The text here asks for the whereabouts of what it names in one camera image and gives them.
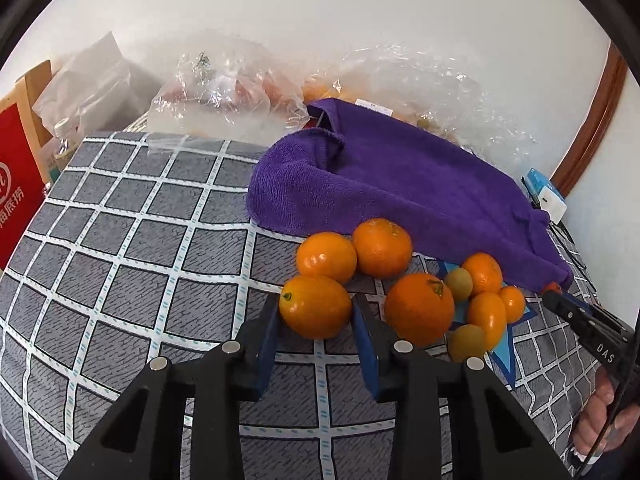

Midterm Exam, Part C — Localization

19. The red paper shopping bag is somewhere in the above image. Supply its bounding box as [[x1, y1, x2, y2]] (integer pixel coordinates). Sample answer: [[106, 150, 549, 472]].
[[0, 104, 44, 270]]

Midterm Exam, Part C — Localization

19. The rough mandarin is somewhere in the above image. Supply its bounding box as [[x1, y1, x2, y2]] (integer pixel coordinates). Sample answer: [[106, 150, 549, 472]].
[[352, 218, 413, 280]]

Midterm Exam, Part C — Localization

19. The grey checkered bed sheet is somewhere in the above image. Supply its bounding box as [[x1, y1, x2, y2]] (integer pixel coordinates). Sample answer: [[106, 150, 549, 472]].
[[1, 127, 395, 479]]

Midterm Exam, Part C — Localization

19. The clear bag of tomatoes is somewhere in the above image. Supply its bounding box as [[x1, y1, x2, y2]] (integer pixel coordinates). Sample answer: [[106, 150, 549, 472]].
[[146, 42, 309, 150]]

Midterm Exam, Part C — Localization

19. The wooden bedside stand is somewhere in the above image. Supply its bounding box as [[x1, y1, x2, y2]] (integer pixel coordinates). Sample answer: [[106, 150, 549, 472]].
[[1, 60, 60, 185]]

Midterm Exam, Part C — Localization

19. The round smooth orange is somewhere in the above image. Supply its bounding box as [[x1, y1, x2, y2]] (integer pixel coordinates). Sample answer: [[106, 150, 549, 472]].
[[296, 232, 357, 284]]

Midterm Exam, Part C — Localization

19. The green kiwi fruit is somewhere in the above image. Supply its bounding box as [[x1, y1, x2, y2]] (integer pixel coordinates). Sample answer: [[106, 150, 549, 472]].
[[444, 268, 474, 302], [447, 324, 485, 363]]

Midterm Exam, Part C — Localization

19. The small smooth orange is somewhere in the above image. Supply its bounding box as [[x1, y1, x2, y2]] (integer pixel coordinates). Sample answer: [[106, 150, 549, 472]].
[[279, 275, 352, 339]]

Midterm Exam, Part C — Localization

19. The oval smooth orange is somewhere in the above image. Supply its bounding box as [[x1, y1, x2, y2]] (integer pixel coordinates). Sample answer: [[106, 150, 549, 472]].
[[466, 292, 506, 351]]

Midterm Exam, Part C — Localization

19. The large stemmed mandarin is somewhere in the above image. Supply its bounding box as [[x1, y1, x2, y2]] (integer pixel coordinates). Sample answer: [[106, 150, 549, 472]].
[[384, 272, 454, 347]]

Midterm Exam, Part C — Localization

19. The clear plastic bottle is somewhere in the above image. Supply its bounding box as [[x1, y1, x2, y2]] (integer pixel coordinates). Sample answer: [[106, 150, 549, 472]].
[[54, 116, 85, 160]]

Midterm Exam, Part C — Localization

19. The blue white tissue box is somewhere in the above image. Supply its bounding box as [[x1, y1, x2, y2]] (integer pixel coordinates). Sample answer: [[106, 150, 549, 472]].
[[524, 168, 567, 224]]

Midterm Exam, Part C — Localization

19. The small red tomato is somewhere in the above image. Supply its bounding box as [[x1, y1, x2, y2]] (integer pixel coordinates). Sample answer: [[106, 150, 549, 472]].
[[542, 282, 562, 294]]

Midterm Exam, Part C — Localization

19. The clear bag of oranges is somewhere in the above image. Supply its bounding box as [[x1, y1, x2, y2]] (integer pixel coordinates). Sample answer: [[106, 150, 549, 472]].
[[303, 44, 535, 180]]

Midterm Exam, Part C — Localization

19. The purple towel covered tray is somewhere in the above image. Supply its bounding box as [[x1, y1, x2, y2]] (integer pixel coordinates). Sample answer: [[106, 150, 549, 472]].
[[246, 99, 573, 292]]

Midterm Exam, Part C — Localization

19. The white plastic bag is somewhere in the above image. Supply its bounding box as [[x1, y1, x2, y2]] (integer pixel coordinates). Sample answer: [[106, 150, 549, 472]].
[[32, 32, 152, 137]]

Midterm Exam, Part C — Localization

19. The mandarin beside kiwi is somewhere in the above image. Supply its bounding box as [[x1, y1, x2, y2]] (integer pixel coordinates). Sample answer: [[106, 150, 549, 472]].
[[461, 252, 502, 296]]

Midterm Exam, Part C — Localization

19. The brown wooden door frame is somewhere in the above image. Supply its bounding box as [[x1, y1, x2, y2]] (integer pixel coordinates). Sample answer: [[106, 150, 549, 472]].
[[551, 42, 628, 197]]

